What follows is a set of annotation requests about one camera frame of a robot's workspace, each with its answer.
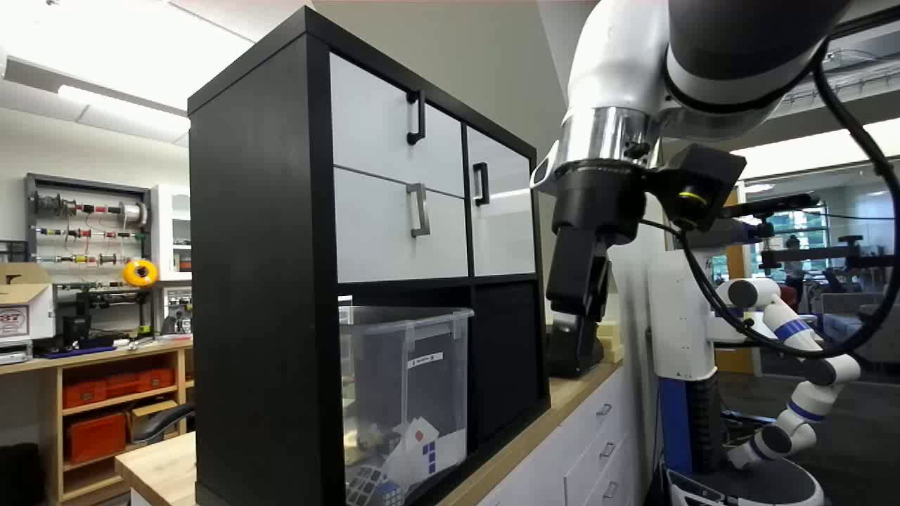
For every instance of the large orange storage bin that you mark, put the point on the large orange storage bin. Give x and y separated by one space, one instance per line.
96 438

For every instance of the yellow spool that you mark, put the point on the yellow spool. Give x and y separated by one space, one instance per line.
143 273

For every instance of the black cube shelf unit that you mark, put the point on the black cube shelf unit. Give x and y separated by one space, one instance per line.
254 282

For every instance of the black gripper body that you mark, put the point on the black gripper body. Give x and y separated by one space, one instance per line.
596 202

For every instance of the white cabinet with wooden top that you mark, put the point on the white cabinet with wooden top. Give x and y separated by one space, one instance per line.
600 452

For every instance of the black benchtop machine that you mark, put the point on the black benchtop machine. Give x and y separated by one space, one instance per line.
102 320

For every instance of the white and blue mobile robot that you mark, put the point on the white and blue mobile robot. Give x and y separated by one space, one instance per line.
750 297

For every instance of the clear plastic storage box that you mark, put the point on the clear plastic storage box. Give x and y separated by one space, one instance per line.
375 376

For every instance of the white benchtop device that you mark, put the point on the white benchtop device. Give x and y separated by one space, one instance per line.
177 310

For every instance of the wall tool board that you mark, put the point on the wall tool board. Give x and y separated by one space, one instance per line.
85 227

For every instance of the wooden workbench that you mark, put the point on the wooden workbench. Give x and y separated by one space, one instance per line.
95 359

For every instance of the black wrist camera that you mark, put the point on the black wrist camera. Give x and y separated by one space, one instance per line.
700 183

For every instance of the black tabletop device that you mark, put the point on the black tabletop device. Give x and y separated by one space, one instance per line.
558 355

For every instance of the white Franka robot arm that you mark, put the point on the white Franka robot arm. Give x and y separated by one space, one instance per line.
621 58

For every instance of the beige cardboard box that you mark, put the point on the beige cardboard box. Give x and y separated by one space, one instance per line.
25 292

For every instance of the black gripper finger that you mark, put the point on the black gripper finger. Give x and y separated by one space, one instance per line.
591 332
569 276

